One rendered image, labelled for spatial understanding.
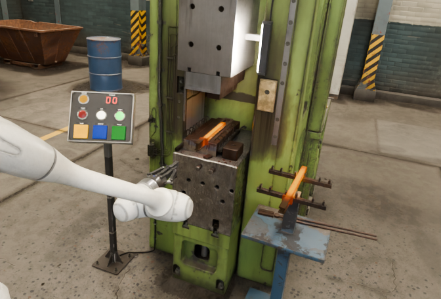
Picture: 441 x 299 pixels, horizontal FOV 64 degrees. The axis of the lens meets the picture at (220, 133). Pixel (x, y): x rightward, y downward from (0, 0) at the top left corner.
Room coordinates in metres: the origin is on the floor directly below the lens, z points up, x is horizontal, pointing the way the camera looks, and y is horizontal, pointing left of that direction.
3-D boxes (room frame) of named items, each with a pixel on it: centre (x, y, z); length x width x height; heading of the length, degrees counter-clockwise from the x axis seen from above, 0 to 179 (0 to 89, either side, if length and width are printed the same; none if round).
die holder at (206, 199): (1.97, -0.01, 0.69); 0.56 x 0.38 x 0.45; 161
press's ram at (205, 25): (1.96, 0.00, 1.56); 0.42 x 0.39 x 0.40; 161
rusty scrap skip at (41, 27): (7.71, 4.27, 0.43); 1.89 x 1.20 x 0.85; 70
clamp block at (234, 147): (1.77, -0.08, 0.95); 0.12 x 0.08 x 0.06; 161
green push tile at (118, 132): (1.77, 0.56, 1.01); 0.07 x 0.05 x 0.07; 96
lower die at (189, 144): (1.97, 0.04, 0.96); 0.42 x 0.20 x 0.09; 161
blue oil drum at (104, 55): (6.22, 2.15, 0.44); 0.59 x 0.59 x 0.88
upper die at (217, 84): (1.97, 0.04, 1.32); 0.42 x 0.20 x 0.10; 161
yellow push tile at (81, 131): (1.75, 0.75, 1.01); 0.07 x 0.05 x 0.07; 96
